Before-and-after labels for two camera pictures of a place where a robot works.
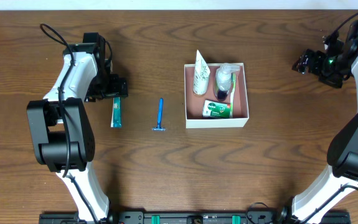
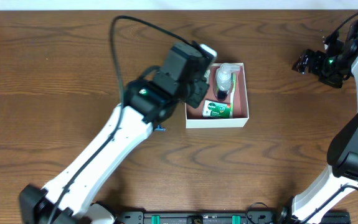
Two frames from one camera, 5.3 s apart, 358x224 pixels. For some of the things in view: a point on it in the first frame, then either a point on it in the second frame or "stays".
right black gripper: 317,62 stays
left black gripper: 116,88 → 195,96
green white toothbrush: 232,95 stays
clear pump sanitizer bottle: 223,79 stays
